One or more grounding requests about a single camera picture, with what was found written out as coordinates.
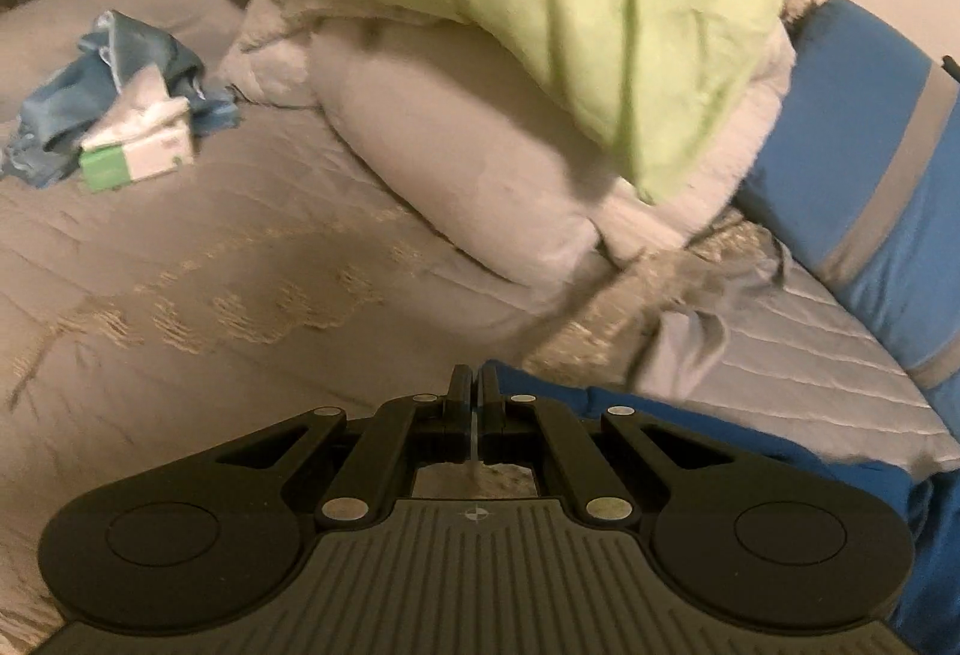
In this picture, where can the blue grey-striped pillow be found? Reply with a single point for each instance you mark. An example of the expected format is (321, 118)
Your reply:
(825, 122)

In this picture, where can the green white tissue pack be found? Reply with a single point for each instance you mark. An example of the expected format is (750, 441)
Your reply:
(135, 163)

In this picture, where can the beige lace bed cover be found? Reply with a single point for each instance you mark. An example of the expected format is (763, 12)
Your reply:
(225, 265)

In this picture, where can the light blue satin cloth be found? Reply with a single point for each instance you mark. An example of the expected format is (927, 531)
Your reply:
(67, 92)

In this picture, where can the navy blue t-shirt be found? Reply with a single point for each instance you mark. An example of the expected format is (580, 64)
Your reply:
(712, 418)

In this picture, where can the grey satin cloth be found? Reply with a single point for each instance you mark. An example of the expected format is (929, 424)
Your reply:
(690, 340)

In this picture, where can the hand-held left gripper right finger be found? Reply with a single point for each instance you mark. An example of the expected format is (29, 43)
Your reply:
(491, 392)

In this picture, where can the white quilted comforter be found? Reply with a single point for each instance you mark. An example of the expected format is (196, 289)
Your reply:
(450, 122)

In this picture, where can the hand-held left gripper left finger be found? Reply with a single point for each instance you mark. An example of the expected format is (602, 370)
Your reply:
(459, 392)

